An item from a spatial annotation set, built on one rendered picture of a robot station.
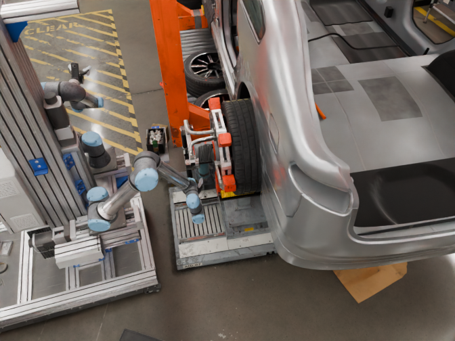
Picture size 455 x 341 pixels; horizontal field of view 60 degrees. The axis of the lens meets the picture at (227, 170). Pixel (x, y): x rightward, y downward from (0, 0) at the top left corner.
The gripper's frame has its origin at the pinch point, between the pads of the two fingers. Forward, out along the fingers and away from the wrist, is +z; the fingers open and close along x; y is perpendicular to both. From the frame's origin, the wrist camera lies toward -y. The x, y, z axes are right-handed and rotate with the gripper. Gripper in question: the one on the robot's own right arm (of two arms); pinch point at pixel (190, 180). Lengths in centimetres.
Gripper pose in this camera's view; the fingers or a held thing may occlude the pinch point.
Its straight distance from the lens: 262.5
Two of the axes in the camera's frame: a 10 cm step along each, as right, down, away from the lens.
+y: -0.2, -6.8, -7.4
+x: -9.8, 1.7, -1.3
